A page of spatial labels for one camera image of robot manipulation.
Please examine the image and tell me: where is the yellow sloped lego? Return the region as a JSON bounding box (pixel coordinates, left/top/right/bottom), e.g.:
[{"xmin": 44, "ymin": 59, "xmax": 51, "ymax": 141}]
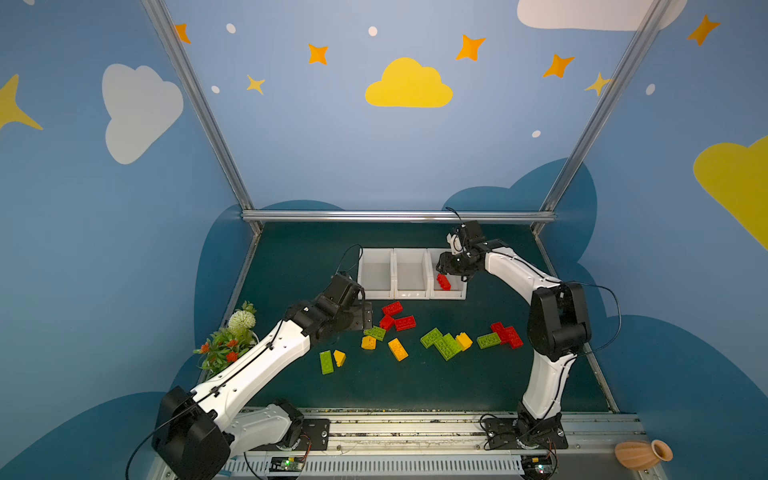
[{"xmin": 333, "ymin": 350, "xmax": 346, "ymax": 368}]

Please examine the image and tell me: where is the white bin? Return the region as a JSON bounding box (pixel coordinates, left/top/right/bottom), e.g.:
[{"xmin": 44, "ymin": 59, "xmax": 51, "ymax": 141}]
[
  {"xmin": 358, "ymin": 248, "xmax": 395, "ymax": 300},
  {"xmin": 427, "ymin": 248, "xmax": 467, "ymax": 301},
  {"xmin": 394, "ymin": 248, "xmax": 429, "ymax": 300}
]

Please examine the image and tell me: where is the middle white bin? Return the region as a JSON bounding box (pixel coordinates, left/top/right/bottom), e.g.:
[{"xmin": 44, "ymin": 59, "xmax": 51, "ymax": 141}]
[{"xmin": 394, "ymin": 248, "xmax": 429, "ymax": 300}]

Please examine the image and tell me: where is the green lego brick angled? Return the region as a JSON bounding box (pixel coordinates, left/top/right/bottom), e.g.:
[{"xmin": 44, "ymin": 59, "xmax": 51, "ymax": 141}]
[{"xmin": 420, "ymin": 328, "xmax": 443, "ymax": 348}]

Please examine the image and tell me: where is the red lego brick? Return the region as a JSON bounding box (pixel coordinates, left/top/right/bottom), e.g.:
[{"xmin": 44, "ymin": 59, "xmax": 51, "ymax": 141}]
[
  {"xmin": 436, "ymin": 274, "xmax": 452, "ymax": 291},
  {"xmin": 382, "ymin": 301, "xmax": 404, "ymax": 317},
  {"xmin": 394, "ymin": 316, "xmax": 417, "ymax": 332},
  {"xmin": 379, "ymin": 315, "xmax": 395, "ymax": 331},
  {"xmin": 491, "ymin": 322, "xmax": 523, "ymax": 349}
]

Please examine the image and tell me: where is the left white bin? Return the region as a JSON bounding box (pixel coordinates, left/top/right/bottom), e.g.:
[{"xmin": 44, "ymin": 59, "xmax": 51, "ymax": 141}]
[{"xmin": 358, "ymin": 248, "xmax": 395, "ymax": 300}]

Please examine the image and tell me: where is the yellow lego brick right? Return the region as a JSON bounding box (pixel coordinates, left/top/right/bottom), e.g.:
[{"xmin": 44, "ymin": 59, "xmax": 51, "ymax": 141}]
[{"xmin": 455, "ymin": 332, "xmax": 473, "ymax": 351}]

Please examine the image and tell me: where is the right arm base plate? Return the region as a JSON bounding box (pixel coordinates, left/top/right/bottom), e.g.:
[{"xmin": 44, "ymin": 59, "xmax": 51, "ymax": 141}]
[{"xmin": 480, "ymin": 416, "xmax": 569, "ymax": 450}]

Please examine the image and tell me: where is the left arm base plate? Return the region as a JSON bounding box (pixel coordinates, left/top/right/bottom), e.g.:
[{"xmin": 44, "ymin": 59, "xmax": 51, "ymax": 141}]
[{"xmin": 258, "ymin": 418, "xmax": 331, "ymax": 452}]

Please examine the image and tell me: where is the yellow long lego brick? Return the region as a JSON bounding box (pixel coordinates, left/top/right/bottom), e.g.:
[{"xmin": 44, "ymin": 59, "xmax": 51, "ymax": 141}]
[{"xmin": 388, "ymin": 338, "xmax": 408, "ymax": 362}]

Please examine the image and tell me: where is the potted flower plant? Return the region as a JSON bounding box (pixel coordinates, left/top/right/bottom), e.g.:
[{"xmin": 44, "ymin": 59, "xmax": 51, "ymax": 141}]
[{"xmin": 194, "ymin": 301, "xmax": 258, "ymax": 378}]

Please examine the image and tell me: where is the terracotta clay vase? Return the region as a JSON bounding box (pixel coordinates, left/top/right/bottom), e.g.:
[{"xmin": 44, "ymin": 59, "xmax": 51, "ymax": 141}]
[{"xmin": 614, "ymin": 440, "xmax": 674, "ymax": 471}]

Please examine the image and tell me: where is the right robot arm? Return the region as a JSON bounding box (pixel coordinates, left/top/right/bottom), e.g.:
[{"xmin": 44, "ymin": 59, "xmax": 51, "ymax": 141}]
[{"xmin": 437, "ymin": 221, "xmax": 592, "ymax": 439}]

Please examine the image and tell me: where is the right white bin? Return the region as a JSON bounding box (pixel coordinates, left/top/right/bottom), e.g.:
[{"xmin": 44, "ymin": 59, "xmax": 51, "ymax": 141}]
[{"xmin": 427, "ymin": 248, "xmax": 467, "ymax": 301}]

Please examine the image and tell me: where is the green large lego brick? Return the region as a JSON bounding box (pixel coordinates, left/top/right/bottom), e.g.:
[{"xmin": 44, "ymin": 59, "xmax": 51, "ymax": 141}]
[{"xmin": 434, "ymin": 334, "xmax": 462, "ymax": 361}]

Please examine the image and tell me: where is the green lego brick right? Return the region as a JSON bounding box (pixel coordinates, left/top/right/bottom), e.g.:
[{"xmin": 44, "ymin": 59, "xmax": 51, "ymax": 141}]
[{"xmin": 477, "ymin": 332, "xmax": 502, "ymax": 349}]

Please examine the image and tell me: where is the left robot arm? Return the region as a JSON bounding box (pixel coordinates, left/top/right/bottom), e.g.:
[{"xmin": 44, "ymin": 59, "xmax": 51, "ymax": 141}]
[{"xmin": 150, "ymin": 272, "xmax": 366, "ymax": 479}]

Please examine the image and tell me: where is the orange-yellow small lego cube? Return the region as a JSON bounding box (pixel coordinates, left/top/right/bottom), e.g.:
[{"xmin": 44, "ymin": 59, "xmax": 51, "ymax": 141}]
[{"xmin": 361, "ymin": 336, "xmax": 377, "ymax": 350}]

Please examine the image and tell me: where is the green lego brick left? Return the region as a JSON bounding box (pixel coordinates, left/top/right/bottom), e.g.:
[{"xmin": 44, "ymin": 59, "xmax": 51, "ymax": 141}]
[{"xmin": 319, "ymin": 351, "xmax": 334, "ymax": 375}]

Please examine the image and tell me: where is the green lego brick centre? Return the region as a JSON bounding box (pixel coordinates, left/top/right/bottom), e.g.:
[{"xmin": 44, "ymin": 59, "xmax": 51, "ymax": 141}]
[{"xmin": 363, "ymin": 326, "xmax": 387, "ymax": 341}]

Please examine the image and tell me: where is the aluminium rail frame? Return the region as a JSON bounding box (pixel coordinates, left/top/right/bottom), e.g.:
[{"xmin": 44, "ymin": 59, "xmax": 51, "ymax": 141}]
[{"xmin": 216, "ymin": 409, "xmax": 667, "ymax": 479}]

